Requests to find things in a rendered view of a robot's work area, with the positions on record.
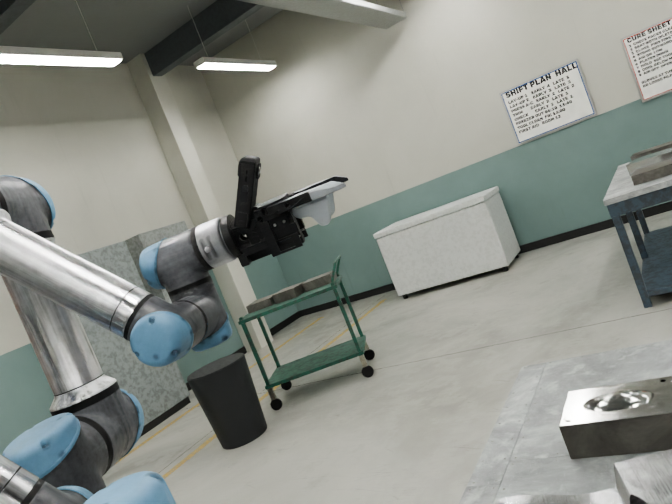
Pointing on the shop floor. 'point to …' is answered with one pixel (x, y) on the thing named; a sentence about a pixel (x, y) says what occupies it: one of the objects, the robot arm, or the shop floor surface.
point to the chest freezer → (449, 243)
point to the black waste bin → (229, 400)
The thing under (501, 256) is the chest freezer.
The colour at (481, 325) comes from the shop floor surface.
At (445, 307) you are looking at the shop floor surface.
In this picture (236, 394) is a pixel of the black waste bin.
